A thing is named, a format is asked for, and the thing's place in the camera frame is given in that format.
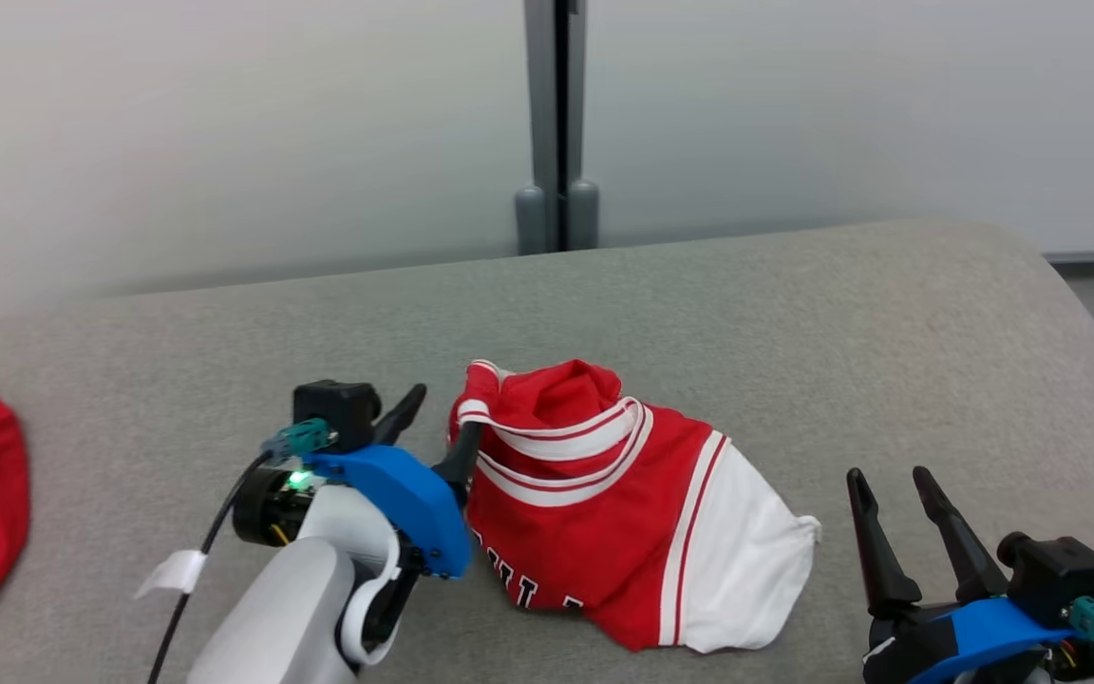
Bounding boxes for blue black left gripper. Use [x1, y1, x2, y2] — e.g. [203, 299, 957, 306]
[232, 384, 483, 580]

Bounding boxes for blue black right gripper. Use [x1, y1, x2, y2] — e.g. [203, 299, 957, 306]
[846, 465, 1094, 684]

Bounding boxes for red white basketball jersey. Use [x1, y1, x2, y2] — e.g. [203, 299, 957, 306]
[447, 359, 823, 655]

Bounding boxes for teal left cable connector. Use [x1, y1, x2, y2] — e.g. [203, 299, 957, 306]
[260, 418, 337, 464]

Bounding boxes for white left cable tag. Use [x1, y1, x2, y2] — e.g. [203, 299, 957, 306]
[135, 549, 209, 599]

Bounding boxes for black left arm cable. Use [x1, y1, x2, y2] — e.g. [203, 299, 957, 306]
[146, 454, 273, 684]

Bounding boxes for grey partition post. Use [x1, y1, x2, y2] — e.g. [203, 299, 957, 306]
[514, 0, 601, 256]

